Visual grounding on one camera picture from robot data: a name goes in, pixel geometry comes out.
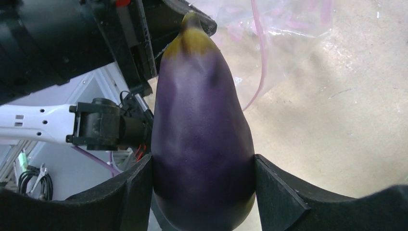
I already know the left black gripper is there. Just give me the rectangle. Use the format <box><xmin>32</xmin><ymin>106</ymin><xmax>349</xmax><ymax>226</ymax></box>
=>
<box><xmin>115</xmin><ymin>0</ymin><xmax>218</xmax><ymax>96</ymax></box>

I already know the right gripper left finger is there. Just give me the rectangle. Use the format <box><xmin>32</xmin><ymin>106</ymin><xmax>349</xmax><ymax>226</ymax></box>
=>
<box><xmin>0</xmin><ymin>154</ymin><xmax>153</xmax><ymax>231</ymax></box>

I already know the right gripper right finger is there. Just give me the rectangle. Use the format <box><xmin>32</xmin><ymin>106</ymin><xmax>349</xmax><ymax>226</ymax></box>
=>
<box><xmin>255</xmin><ymin>154</ymin><xmax>408</xmax><ymax>231</ymax></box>

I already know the purple toy eggplant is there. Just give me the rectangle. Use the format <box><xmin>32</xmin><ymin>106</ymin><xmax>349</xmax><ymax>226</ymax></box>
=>
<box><xmin>151</xmin><ymin>11</ymin><xmax>255</xmax><ymax>231</ymax></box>

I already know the clear zip top bag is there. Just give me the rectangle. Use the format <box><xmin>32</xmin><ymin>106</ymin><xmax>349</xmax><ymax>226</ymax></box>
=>
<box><xmin>189</xmin><ymin>0</ymin><xmax>334</xmax><ymax>109</ymax></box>

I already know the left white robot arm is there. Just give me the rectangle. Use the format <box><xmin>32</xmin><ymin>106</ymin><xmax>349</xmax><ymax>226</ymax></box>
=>
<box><xmin>0</xmin><ymin>0</ymin><xmax>217</xmax><ymax>151</ymax></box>

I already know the black cable bundle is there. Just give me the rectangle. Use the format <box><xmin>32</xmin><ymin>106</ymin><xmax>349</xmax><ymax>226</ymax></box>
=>
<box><xmin>16</xmin><ymin>163</ymin><xmax>54</xmax><ymax>202</ymax></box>

